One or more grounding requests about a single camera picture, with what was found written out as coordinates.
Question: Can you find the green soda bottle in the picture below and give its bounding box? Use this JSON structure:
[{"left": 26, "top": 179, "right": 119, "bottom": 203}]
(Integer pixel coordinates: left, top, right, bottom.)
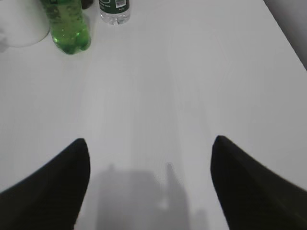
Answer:
[{"left": 40, "top": 0, "right": 91, "bottom": 55}]

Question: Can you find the clear water bottle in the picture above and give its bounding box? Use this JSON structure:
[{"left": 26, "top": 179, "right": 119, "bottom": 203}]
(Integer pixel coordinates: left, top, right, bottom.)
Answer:
[{"left": 98, "top": 0, "right": 130, "bottom": 25}]

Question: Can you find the white ceramic mug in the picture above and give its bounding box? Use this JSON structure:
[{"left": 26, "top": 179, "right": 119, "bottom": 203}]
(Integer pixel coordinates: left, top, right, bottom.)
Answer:
[{"left": 0, "top": 0, "right": 49, "bottom": 47}]

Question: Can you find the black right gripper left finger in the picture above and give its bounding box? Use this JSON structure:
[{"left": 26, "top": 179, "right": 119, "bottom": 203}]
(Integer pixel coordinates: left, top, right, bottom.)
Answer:
[{"left": 0, "top": 138, "right": 91, "bottom": 230}]

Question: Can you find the dark cola bottle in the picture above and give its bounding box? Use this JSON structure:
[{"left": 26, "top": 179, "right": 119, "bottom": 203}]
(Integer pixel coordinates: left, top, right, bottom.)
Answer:
[{"left": 81, "top": 0, "right": 94, "bottom": 10}]

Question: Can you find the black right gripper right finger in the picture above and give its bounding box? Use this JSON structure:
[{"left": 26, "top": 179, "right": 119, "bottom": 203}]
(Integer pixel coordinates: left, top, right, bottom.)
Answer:
[{"left": 210, "top": 136, "right": 307, "bottom": 230}]

